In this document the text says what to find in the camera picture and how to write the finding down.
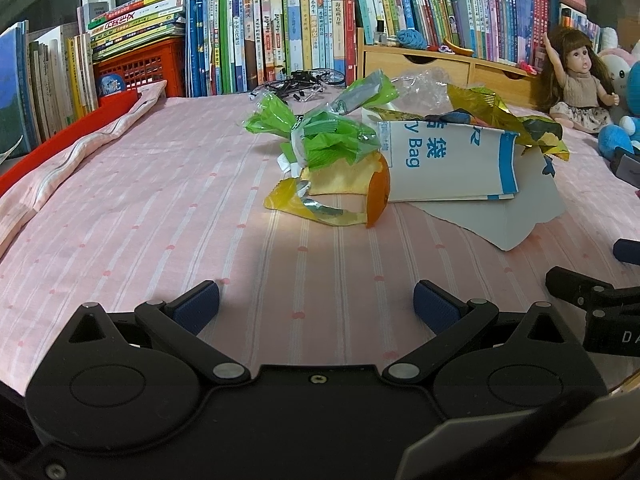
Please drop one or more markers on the grey black small device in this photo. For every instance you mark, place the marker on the grey black small device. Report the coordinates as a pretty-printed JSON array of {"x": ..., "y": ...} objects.
[{"x": 626, "y": 167}]

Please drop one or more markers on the middle upright book row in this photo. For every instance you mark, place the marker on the middle upright book row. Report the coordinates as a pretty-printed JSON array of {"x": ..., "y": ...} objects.
[{"x": 237, "y": 46}]

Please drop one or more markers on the green plastic wrapper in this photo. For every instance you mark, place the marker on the green plastic wrapper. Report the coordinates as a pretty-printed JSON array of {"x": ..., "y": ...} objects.
[{"x": 326, "y": 133}]

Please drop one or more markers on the stack of flat books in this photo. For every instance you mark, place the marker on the stack of flat books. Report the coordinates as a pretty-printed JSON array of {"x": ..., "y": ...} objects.
[{"x": 134, "y": 25}]

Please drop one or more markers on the left upright book group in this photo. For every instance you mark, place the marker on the left upright book group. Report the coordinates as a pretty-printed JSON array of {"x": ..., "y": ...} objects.
[{"x": 47, "y": 84}]

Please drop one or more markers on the white blue sanitary bag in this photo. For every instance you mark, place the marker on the white blue sanitary bag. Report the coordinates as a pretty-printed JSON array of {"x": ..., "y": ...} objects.
[{"x": 433, "y": 160}]

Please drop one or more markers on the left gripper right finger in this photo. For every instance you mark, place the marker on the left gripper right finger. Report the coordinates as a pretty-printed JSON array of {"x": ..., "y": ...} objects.
[{"x": 458, "y": 327}]

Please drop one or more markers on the upright book row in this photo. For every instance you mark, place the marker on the upright book row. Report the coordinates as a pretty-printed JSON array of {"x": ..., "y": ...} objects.
[
  {"x": 502, "y": 31},
  {"x": 237, "y": 46}
]

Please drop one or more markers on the right upright book row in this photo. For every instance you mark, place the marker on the right upright book row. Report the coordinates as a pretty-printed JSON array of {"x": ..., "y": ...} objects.
[{"x": 502, "y": 31}]

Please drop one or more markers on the clear plastic bag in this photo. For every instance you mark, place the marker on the clear plastic bag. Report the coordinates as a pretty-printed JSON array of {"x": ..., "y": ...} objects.
[{"x": 428, "y": 88}]

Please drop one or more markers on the blue yarn ball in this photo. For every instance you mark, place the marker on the blue yarn ball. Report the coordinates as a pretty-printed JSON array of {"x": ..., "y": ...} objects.
[{"x": 411, "y": 39}]

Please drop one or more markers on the yellow foil wrapper strip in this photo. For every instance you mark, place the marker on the yellow foil wrapper strip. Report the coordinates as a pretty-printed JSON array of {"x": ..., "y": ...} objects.
[{"x": 291, "y": 196}]

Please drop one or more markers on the blue Doraemon plush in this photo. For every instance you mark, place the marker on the blue Doraemon plush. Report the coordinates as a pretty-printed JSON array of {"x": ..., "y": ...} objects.
[{"x": 624, "y": 135}]

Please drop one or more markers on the brown-haired doll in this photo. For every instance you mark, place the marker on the brown-haired doll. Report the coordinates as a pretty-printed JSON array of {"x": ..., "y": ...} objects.
[{"x": 576, "y": 89}]

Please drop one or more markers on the wooden drawer organizer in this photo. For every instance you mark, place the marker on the wooden drawer organizer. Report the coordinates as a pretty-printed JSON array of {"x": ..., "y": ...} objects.
[{"x": 515, "y": 86}]

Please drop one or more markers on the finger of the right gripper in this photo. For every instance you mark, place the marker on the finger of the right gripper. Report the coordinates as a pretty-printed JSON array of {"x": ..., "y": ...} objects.
[{"x": 627, "y": 251}]

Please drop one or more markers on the gold foil wrapper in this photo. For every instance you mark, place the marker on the gold foil wrapper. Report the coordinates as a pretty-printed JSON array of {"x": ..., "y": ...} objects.
[{"x": 479, "y": 106}]

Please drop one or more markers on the red plastic basket left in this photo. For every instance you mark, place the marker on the red plastic basket left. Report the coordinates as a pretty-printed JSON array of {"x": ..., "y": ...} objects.
[{"x": 159, "y": 61}]

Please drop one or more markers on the red tray box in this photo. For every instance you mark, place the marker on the red tray box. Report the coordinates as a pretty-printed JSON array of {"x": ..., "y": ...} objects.
[{"x": 112, "y": 107}]

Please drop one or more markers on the pink white bunny plush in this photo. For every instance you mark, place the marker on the pink white bunny plush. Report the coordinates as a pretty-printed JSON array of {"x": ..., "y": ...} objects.
[{"x": 618, "y": 61}]

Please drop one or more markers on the large white paper sheet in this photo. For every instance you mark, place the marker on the large white paper sheet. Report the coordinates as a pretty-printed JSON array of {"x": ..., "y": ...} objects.
[{"x": 506, "y": 223}]

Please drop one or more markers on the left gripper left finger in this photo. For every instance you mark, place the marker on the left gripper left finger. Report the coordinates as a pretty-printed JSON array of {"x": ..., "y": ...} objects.
[{"x": 174, "y": 327}]

